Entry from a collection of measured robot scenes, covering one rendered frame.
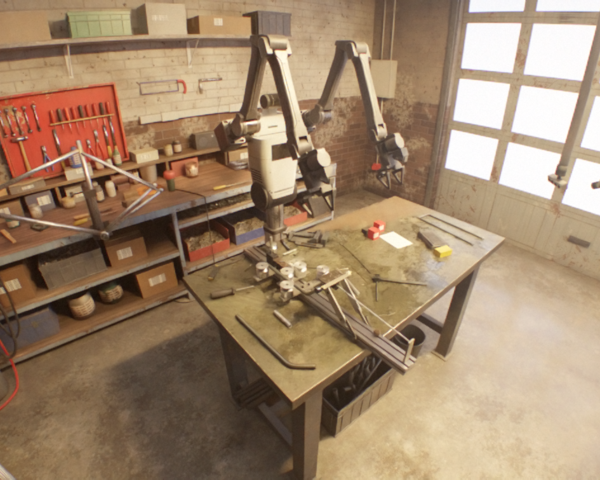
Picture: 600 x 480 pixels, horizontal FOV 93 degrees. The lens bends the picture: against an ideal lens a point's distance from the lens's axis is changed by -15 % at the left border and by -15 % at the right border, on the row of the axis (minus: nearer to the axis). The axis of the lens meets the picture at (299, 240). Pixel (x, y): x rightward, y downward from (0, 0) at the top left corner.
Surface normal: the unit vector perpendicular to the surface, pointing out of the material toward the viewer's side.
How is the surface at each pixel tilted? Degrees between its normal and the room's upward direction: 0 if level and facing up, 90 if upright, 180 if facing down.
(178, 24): 90
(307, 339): 0
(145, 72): 90
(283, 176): 90
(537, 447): 0
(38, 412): 0
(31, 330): 90
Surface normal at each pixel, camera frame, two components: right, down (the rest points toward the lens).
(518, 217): -0.77, 0.31
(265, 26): 0.63, 0.38
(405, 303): 0.00, -0.87
